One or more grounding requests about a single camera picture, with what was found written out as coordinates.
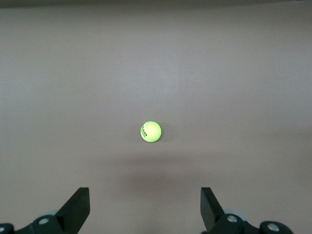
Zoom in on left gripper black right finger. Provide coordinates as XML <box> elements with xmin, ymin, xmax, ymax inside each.
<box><xmin>200</xmin><ymin>187</ymin><xmax>294</xmax><ymax>234</ymax></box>

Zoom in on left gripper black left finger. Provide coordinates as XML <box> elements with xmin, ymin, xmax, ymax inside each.
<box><xmin>0</xmin><ymin>187</ymin><xmax>91</xmax><ymax>234</ymax></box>

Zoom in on yellow-green tennis ball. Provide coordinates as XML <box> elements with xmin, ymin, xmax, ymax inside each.
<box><xmin>140</xmin><ymin>120</ymin><xmax>162</xmax><ymax>143</ymax></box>

